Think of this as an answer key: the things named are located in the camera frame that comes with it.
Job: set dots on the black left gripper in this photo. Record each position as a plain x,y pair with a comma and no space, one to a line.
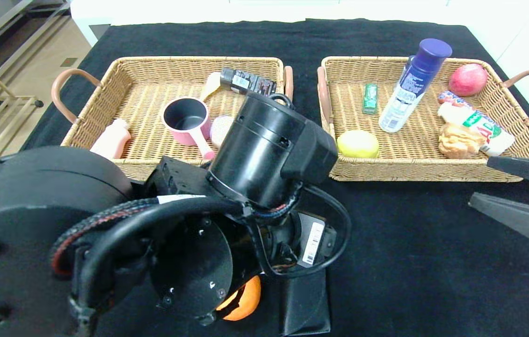
315,242

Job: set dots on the black pouch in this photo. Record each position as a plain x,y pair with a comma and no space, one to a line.
308,304

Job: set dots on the cream bread bun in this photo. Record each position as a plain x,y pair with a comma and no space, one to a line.
460,140

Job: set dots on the orange fruit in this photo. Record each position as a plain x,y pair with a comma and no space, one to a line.
248,299

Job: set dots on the purple lidded can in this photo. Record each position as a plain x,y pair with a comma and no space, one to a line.
221,131

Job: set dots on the blue capped spray can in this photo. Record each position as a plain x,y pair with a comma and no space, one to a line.
409,93

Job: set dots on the pink saucepan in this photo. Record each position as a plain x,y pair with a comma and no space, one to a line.
184,117

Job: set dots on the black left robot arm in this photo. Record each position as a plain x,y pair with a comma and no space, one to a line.
35,224

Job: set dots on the wicker basket with food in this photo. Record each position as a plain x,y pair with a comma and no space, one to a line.
414,145

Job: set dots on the wicker basket with spatula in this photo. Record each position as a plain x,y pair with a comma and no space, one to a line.
152,75

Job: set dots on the white yoghurt drink bottle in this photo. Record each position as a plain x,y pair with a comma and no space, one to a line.
491,130

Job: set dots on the yellow lemon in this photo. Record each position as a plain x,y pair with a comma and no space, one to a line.
358,144

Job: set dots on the red apple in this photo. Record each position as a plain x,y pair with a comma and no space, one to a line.
467,80

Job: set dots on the red blue wrapped snack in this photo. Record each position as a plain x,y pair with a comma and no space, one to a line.
447,98

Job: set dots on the green gum pack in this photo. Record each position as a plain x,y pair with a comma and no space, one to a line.
369,99

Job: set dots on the small clear dark-capped bottle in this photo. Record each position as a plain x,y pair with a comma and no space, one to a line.
409,59

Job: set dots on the dark cosmetic tube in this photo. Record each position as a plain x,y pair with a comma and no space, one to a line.
250,83

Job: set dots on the pink lotion bottle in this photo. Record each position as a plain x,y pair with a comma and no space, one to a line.
112,140

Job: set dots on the black tablecloth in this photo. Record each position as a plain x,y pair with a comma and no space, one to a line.
199,37

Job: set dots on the white table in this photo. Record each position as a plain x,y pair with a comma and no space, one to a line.
105,11

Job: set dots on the beige wheeled metal rack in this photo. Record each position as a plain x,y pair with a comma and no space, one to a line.
16,98

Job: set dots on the grey shelf frame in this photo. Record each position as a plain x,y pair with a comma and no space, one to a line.
11,28

